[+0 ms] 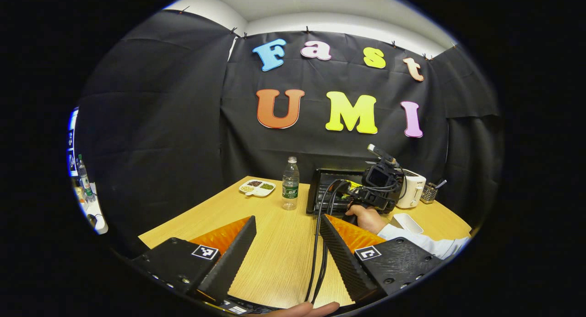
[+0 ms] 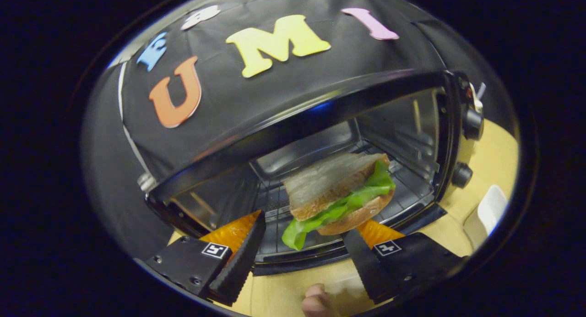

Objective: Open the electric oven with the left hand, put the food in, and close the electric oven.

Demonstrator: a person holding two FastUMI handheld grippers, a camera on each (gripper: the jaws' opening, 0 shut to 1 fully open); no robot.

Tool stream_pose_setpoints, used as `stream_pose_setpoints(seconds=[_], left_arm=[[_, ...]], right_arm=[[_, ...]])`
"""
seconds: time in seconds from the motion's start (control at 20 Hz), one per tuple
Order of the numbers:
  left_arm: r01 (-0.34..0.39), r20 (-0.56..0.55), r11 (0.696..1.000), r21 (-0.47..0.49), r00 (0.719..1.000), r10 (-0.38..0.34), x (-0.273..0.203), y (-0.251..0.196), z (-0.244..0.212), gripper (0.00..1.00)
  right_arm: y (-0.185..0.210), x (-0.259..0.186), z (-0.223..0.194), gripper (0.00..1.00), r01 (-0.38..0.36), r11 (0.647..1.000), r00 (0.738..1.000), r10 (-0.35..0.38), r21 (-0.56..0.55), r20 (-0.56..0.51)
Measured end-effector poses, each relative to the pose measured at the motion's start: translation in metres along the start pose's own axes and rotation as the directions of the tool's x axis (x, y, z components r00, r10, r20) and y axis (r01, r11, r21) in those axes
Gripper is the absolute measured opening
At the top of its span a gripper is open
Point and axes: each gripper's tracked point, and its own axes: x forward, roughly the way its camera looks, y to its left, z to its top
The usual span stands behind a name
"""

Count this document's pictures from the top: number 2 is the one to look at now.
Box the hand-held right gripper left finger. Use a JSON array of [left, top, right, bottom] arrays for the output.
[[146, 210, 267, 307]]

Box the black backdrop cloth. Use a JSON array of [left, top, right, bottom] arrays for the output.
[[82, 0, 458, 258]]

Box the lettuce sandwich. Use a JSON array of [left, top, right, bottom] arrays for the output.
[[281, 153, 396, 251]]

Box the white plastic sandwich holder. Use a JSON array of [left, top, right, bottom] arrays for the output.
[[463, 184, 510, 251]]

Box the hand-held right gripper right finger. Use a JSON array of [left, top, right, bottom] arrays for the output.
[[342, 220, 465, 305]]

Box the black electric oven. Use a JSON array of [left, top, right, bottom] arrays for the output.
[[146, 69, 486, 276]]

